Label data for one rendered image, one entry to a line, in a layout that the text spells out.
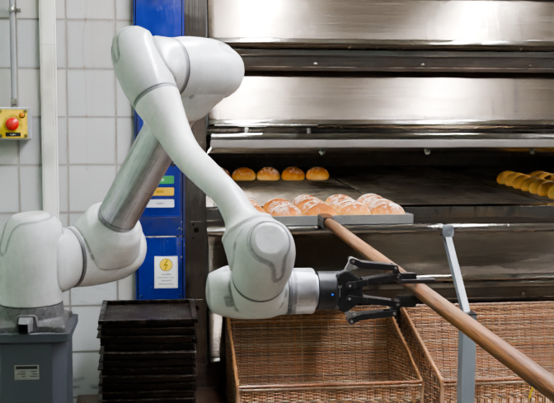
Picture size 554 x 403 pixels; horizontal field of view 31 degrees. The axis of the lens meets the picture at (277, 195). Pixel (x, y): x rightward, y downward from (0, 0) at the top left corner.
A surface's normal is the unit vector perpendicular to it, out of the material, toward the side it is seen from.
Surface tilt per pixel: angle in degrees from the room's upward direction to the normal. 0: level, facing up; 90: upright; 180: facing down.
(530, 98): 70
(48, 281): 93
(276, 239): 64
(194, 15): 90
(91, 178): 90
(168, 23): 90
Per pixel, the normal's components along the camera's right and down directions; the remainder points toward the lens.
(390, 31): 0.13, -0.23
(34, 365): 0.10, 0.11
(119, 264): 0.56, 0.67
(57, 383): 0.77, 0.07
